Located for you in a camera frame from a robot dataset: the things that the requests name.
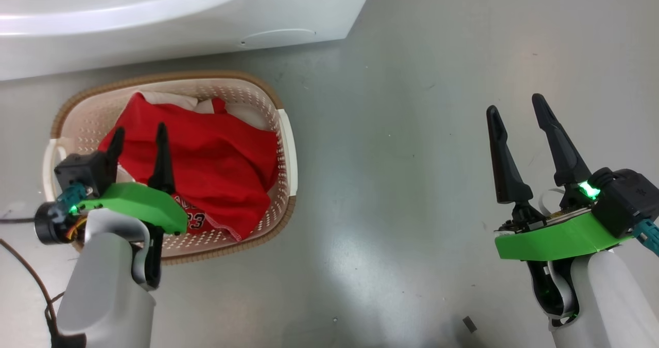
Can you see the left green gripper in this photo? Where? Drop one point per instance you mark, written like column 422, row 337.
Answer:
column 134, row 201

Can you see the right green gripper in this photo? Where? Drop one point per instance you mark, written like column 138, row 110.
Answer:
column 551, row 240

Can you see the red basketball jersey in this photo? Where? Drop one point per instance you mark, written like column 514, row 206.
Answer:
column 221, row 162

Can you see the cream perforated basket brown rim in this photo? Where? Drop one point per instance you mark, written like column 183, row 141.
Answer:
column 280, row 152

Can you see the white front-load washing machine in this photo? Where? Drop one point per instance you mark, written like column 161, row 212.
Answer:
column 180, row 18

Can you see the black cylindrical wrist motor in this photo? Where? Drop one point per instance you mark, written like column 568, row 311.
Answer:
column 51, row 224

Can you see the small grey floor scrap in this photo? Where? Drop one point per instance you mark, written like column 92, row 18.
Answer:
column 469, row 324

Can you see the round white filter cover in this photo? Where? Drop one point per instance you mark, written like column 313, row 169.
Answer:
column 278, row 36

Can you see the left black wrist camera box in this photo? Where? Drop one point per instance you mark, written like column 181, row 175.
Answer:
column 82, row 170

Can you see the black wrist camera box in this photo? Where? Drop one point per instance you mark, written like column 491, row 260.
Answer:
column 82, row 170
column 625, row 201

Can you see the right black wrist camera box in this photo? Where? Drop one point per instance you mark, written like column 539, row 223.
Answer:
column 625, row 201

